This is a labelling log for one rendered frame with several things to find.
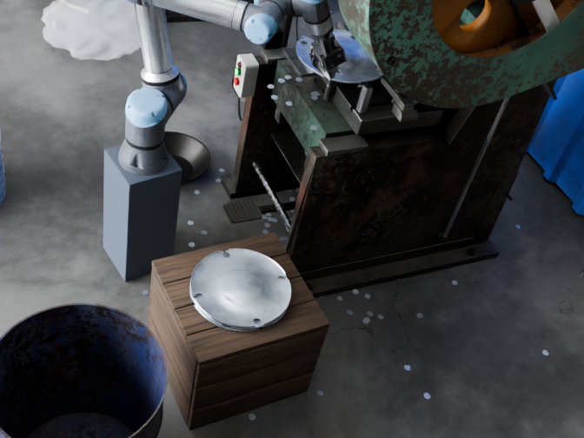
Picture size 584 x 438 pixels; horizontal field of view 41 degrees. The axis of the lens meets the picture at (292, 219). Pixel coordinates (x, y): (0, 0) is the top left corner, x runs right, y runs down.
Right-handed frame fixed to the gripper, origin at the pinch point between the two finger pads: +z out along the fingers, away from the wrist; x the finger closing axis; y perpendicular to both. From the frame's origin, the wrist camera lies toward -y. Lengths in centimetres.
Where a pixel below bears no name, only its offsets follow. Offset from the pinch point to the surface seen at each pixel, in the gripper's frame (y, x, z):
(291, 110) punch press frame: -14.0, -11.5, 21.1
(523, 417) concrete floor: 88, 8, 92
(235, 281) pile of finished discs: 35, -53, 21
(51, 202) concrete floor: -47, -100, 41
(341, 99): -0.8, 1.7, 12.9
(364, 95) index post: 8.9, 6.1, 5.4
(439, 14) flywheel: 29.8, 21.8, -31.2
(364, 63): -5.0, 13.3, 7.6
